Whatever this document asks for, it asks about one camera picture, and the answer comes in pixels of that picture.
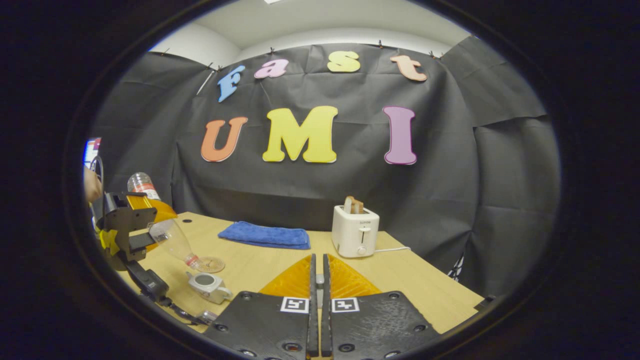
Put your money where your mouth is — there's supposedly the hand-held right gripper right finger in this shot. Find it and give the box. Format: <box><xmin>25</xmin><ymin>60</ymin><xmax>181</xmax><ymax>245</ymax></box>
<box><xmin>320</xmin><ymin>253</ymin><xmax>442</xmax><ymax>360</ymax></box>

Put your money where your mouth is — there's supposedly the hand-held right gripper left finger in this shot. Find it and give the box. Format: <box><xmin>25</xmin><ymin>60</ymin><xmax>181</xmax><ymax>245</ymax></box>
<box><xmin>204</xmin><ymin>253</ymin><xmax>320</xmax><ymax>360</ymax></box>

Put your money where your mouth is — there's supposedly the clear plastic water bottle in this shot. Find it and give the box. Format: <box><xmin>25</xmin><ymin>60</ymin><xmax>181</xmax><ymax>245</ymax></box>
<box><xmin>127</xmin><ymin>172</ymin><xmax>204</xmax><ymax>271</ymax></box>

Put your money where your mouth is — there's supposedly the white teacup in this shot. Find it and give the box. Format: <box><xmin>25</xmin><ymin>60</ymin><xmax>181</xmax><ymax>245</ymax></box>
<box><xmin>187</xmin><ymin>271</ymin><xmax>234</xmax><ymax>305</ymax></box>

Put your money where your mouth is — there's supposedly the computer monitor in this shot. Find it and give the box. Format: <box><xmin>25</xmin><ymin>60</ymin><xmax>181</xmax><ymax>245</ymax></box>
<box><xmin>85</xmin><ymin>138</ymin><xmax>102</xmax><ymax>169</ymax></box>

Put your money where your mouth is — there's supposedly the white toaster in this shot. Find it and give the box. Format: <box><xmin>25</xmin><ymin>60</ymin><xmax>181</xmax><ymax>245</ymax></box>
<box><xmin>331</xmin><ymin>205</ymin><xmax>380</xmax><ymax>259</ymax></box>

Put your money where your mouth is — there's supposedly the blue folded towel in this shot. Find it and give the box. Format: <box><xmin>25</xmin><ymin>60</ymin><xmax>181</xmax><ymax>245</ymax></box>
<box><xmin>218</xmin><ymin>221</ymin><xmax>311</xmax><ymax>250</ymax></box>

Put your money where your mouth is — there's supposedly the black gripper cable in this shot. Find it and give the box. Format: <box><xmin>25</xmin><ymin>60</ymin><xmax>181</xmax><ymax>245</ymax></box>
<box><xmin>150</xmin><ymin>295</ymin><xmax>219</xmax><ymax>325</ymax></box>

